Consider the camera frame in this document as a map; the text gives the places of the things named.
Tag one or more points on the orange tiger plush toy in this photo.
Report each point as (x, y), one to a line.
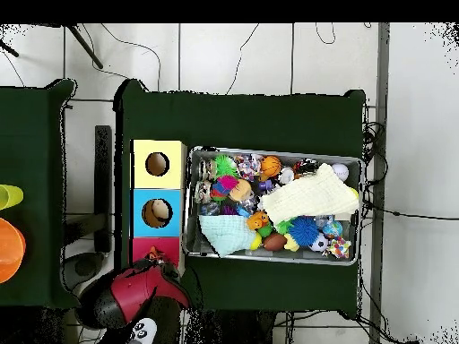
(155, 253)

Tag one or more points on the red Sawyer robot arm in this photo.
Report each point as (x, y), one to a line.
(136, 294)

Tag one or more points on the wooden box with three holes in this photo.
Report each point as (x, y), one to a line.
(157, 179)

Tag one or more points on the pink spiky rubber ball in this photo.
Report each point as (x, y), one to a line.
(227, 182)

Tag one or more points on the green spiky rubber ball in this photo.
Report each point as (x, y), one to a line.
(225, 166)

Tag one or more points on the light blue waffle cloth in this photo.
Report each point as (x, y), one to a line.
(227, 233)

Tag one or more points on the orange toy basketball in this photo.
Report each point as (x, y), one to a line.
(271, 166)

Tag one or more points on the cream knitted cloth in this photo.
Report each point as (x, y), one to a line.
(308, 197)

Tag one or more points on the blue spiky rubber ball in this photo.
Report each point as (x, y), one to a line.
(303, 231)

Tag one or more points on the small toy soccer ball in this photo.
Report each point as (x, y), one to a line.
(319, 243)

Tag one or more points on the white toy baseball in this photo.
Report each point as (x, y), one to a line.
(340, 172)

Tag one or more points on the white cloth with coloured spots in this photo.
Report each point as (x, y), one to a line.
(337, 248)

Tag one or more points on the black upright panel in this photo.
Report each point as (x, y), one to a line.
(103, 179)

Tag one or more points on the black round floor base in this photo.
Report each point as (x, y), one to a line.
(84, 265)

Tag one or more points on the black tripod leg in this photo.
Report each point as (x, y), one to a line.
(9, 49)
(86, 48)

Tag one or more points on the dark green side table cloth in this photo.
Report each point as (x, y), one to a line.
(28, 143)

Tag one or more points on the yellow-green plastic cup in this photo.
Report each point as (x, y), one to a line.
(10, 196)

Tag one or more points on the orange plastic bowl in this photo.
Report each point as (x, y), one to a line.
(10, 251)

